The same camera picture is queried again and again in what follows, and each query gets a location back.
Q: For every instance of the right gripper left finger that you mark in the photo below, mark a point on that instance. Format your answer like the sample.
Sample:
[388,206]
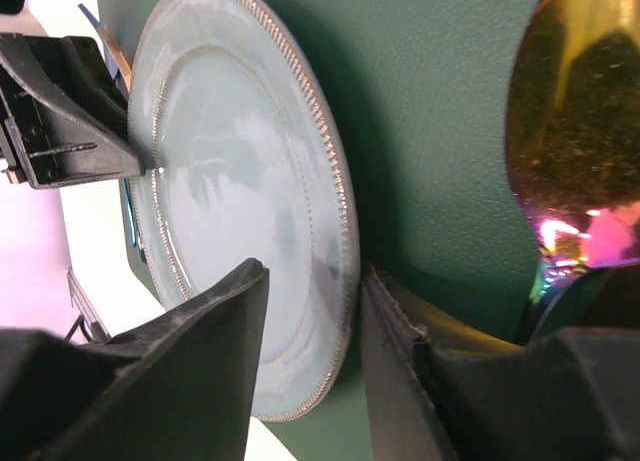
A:
[179,387]

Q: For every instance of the gold iridescent spoon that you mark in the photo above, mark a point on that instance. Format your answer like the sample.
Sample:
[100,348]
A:
[572,144]

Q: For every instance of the blue plastic spoon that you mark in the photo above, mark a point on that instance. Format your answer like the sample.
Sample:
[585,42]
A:
[134,237]

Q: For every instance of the aluminium frame rail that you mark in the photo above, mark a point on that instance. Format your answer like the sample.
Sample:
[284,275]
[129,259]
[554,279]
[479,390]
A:
[88,321]

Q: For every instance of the dark green placemat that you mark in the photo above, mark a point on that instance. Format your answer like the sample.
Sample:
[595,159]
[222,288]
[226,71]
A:
[418,91]

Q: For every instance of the teal round plate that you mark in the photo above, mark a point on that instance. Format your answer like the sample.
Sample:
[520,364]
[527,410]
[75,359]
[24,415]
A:
[244,160]

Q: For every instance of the copper knife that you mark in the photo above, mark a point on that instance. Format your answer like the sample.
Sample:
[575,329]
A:
[445,331]

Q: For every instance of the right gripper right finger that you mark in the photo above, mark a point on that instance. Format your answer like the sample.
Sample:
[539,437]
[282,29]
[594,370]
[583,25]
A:
[573,395]

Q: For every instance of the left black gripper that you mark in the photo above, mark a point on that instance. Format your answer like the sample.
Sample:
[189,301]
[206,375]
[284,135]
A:
[63,120]

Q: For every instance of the gold fork green handle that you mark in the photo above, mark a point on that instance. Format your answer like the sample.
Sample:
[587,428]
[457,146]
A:
[115,59]

